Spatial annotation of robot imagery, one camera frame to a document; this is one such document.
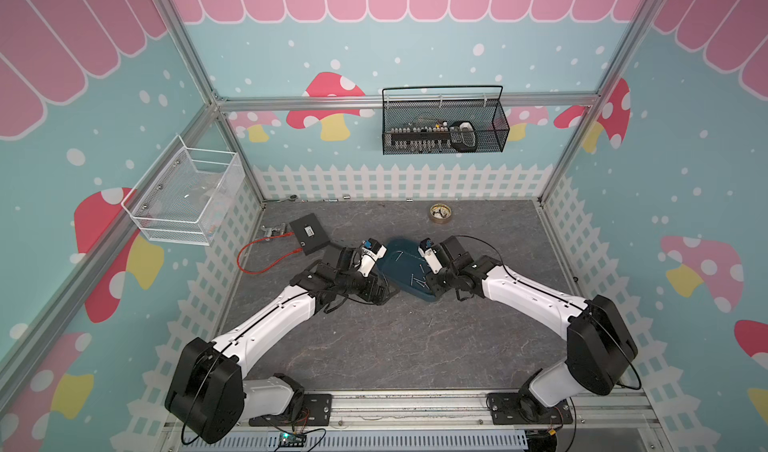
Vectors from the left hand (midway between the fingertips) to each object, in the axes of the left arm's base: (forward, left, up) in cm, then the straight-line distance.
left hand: (385, 286), depth 80 cm
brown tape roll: (+39, -20, -13) cm, 46 cm away
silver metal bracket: (+29, +42, -14) cm, 53 cm away
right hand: (+6, -13, -4) cm, 15 cm away
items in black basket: (+42, -13, +19) cm, 48 cm away
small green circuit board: (-33, +22, -17) cm, 43 cm away
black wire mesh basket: (+48, -17, +21) cm, 55 cm away
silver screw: (+19, -4, -13) cm, 24 cm away
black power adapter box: (+28, +29, -13) cm, 43 cm away
